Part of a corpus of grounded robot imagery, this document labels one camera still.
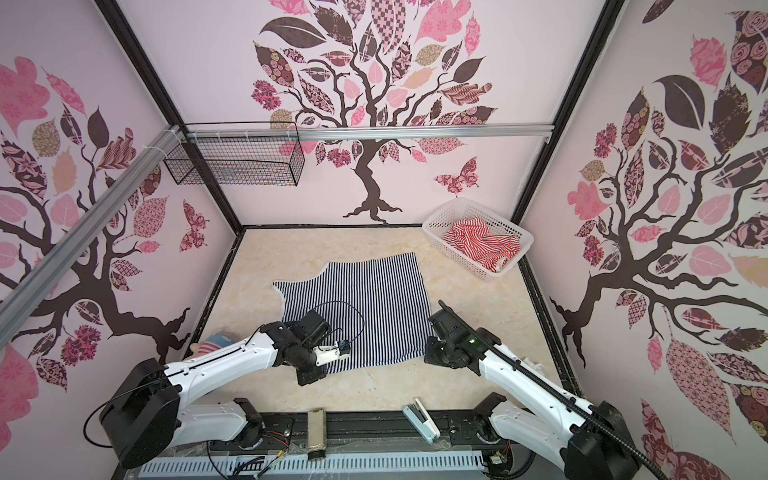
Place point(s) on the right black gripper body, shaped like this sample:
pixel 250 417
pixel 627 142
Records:
pixel 438 352

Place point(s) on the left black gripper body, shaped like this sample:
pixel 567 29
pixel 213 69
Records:
pixel 307 371

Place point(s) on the navy white striped tank top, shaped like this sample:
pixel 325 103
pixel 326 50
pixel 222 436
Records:
pixel 379 306

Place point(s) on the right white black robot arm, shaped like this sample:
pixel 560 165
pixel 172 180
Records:
pixel 583 440

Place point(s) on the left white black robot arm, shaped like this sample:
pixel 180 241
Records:
pixel 158 407

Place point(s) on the red white striped tank top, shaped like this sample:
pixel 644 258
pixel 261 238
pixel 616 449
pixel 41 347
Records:
pixel 472 238

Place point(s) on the white stapler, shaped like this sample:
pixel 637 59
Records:
pixel 420 419

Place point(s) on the grey rectangular block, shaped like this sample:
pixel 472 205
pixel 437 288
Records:
pixel 316 435

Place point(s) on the small white figurine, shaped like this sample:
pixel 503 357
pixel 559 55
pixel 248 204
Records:
pixel 533 367

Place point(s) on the plush doll striped hat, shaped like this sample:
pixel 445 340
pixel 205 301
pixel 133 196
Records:
pixel 211 344

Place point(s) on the white plastic laundry basket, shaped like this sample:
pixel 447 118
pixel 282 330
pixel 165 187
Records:
pixel 438 224

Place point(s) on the silver rear aluminium bar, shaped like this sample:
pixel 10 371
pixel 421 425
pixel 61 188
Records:
pixel 369 132

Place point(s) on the silver aluminium bar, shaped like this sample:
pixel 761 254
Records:
pixel 19 305
pixel 369 132

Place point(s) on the silver left aluminium bar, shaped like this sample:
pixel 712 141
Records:
pixel 19 305

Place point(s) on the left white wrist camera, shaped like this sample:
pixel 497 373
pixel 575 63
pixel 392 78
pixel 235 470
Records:
pixel 325 355

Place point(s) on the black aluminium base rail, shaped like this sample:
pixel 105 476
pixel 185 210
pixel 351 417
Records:
pixel 279 429

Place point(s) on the white slotted cable duct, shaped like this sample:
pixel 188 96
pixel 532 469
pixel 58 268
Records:
pixel 248 466

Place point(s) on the black wire mesh basket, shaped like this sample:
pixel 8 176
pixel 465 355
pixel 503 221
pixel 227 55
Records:
pixel 259 153

